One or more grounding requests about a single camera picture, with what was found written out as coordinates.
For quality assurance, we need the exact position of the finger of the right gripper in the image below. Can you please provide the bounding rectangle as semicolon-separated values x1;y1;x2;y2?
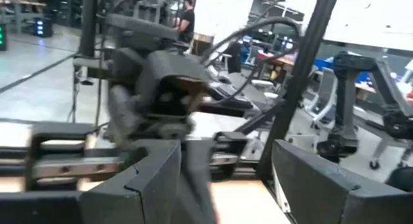
170;139;221;224
108;85;143;154

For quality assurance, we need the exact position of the black office chair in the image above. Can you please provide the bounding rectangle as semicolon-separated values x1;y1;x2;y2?
222;41;243;75

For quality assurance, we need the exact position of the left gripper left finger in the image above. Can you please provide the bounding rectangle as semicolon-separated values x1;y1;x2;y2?
0;139;182;224

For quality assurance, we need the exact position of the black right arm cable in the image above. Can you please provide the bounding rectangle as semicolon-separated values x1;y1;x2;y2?
198;16;303;105

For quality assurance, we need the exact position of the green lit device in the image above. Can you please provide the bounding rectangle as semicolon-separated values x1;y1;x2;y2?
0;23;8;52

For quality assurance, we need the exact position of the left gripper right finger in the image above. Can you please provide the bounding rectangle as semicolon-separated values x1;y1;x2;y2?
272;139;413;224

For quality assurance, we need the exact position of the white office chair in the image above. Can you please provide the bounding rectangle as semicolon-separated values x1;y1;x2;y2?
305;67;339;121

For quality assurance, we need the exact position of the blue lit equipment box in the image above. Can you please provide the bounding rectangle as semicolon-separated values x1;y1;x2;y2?
34;17;54;38

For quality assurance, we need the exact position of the person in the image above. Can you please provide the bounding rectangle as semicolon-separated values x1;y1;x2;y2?
173;0;196;44

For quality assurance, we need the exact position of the wooden workbench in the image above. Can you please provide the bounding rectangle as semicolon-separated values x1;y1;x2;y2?
0;0;46;34

